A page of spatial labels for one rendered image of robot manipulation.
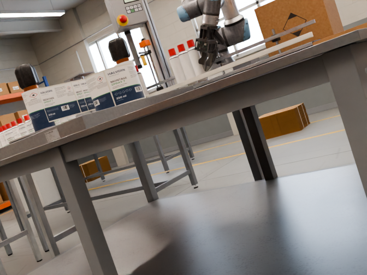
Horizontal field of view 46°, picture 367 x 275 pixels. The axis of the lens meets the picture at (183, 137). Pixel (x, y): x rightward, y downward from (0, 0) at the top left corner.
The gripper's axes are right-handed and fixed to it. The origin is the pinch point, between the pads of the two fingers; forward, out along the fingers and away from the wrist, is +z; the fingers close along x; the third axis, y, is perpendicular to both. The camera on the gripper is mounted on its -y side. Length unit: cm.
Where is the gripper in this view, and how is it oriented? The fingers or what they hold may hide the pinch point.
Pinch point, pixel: (206, 68)
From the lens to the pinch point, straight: 205.6
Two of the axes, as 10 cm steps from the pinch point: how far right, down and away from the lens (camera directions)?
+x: 8.2, 2.8, -5.0
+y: -5.6, 2.4, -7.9
